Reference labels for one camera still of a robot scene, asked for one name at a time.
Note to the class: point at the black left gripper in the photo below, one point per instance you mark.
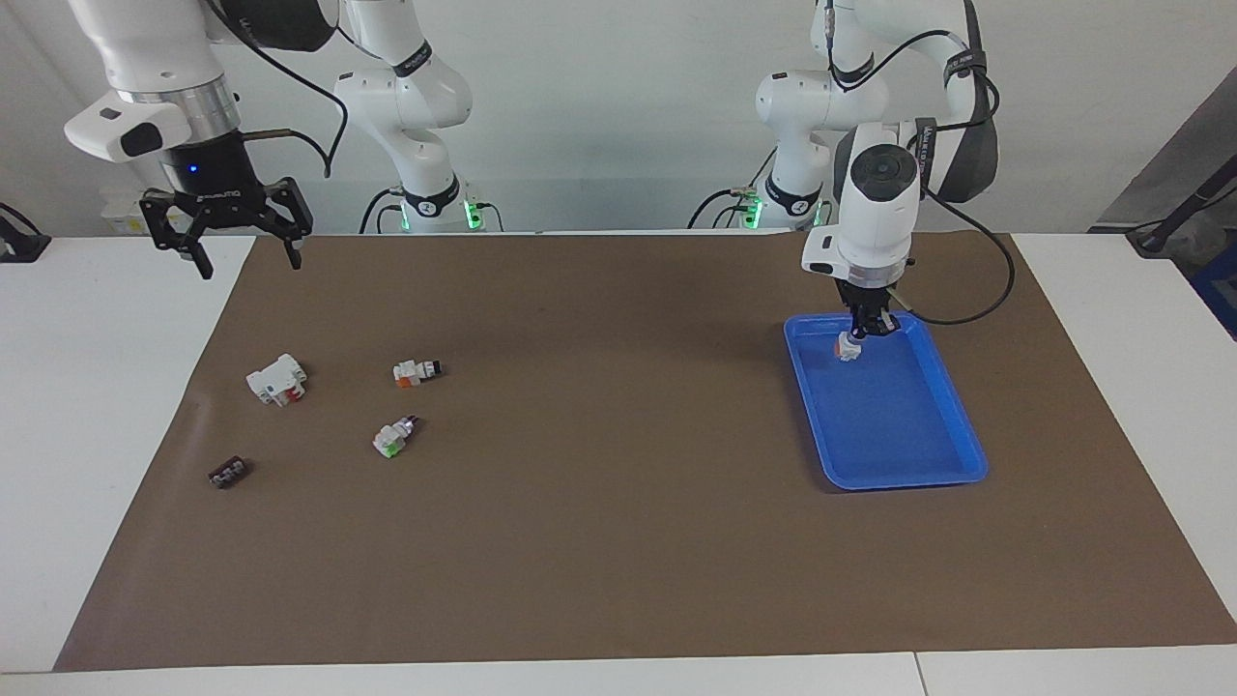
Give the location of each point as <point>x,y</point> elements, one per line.
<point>872,298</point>

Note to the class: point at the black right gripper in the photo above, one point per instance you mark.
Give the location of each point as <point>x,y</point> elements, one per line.
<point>215,184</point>

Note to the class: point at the white orange rotary switch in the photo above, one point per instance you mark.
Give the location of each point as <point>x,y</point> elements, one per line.
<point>414,371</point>
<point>848,350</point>

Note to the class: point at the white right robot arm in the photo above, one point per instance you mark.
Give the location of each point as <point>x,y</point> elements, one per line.
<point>145,48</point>

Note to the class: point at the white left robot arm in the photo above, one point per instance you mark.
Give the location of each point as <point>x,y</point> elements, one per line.
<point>875,213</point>

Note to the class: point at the blue plastic tray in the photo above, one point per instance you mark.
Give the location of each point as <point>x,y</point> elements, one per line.
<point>884,416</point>

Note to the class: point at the white cardboard box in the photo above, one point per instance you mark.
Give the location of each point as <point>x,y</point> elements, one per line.
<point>121,220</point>

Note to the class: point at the white red circuit breaker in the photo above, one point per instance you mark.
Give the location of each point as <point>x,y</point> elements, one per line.
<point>273,379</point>

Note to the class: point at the small black terminal block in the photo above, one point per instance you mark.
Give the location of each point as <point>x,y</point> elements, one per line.
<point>229,473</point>

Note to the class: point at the black stand with pole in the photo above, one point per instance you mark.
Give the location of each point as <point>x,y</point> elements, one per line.
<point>1169,227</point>

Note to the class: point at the brown table mat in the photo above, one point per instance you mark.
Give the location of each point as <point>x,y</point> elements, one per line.
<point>618,541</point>

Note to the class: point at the blue crate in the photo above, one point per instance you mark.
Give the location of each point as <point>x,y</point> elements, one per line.
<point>1220,290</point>

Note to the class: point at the black clamp mount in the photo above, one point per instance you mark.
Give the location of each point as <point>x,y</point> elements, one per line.
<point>21,246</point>

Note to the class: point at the white green push switch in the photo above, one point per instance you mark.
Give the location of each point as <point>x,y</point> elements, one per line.
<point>391,440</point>

